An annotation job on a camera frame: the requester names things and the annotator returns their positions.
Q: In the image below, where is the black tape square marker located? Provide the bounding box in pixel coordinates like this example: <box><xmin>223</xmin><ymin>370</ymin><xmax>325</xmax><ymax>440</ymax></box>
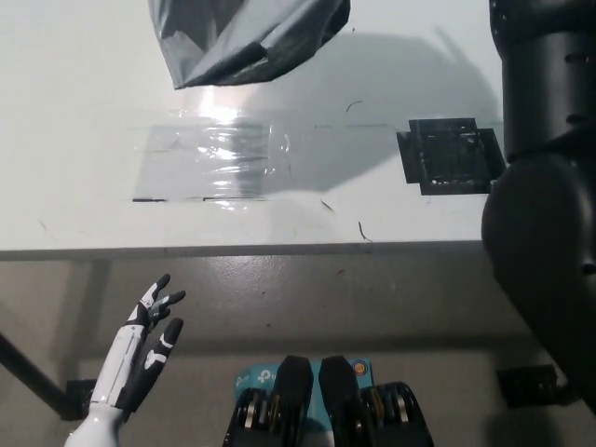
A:
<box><xmin>396</xmin><ymin>118</ymin><xmax>508</xmax><ymax>196</ymax></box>

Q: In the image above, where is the clear tape patch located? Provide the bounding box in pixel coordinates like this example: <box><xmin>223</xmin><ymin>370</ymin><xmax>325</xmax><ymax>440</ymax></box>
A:
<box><xmin>132</xmin><ymin>109</ymin><xmax>294</xmax><ymax>204</ymax></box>

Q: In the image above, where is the robot body black teal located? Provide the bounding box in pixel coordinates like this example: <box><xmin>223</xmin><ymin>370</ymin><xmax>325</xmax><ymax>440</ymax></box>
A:
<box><xmin>226</xmin><ymin>357</ymin><xmax>434</xmax><ymax>447</ymax></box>

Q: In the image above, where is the grey plastic bag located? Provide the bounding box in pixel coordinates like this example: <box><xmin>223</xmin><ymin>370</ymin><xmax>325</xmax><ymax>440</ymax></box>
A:
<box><xmin>146</xmin><ymin>0</ymin><xmax>351</xmax><ymax>91</ymax></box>

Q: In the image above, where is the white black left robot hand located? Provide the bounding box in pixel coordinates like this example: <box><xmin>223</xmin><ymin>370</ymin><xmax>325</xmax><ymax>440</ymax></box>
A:
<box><xmin>88</xmin><ymin>273</ymin><xmax>187</xmax><ymax>415</ymax></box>

